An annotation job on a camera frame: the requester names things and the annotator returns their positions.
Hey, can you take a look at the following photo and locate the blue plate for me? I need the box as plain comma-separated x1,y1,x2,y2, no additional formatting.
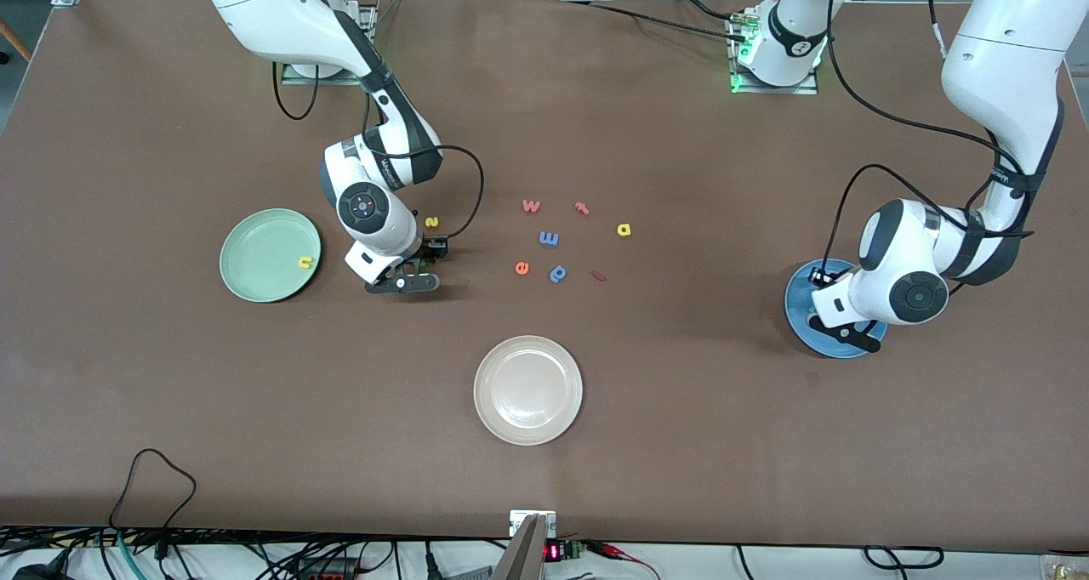
784,259,890,360

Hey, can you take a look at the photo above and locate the green plate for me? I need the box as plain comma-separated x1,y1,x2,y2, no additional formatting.
220,208,322,304

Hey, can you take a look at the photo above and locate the beige plate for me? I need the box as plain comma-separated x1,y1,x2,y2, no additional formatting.
473,335,584,446

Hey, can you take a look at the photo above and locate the red clip lead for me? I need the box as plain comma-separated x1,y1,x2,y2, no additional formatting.
587,542,661,580

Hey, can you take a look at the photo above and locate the black flat cable loop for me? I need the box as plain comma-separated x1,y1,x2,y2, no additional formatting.
863,546,945,570

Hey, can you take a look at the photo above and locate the black looped cable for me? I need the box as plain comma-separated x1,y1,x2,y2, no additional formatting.
109,448,198,560

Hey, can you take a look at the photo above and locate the black cable across table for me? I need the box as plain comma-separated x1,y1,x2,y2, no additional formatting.
553,0,754,45

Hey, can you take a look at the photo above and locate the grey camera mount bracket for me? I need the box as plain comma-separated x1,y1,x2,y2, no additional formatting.
489,510,559,580

